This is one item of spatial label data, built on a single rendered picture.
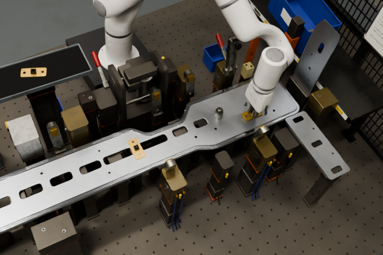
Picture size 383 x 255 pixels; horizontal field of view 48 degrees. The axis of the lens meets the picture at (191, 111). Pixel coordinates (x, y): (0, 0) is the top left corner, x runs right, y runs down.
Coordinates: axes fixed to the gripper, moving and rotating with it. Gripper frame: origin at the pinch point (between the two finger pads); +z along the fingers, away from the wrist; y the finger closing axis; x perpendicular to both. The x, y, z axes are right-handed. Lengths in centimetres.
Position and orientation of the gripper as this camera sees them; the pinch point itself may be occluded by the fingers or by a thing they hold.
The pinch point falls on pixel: (254, 110)
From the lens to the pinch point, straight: 166.5
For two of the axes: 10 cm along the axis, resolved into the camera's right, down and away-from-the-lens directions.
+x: 8.8, -3.4, 3.3
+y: 4.7, 7.6, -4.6
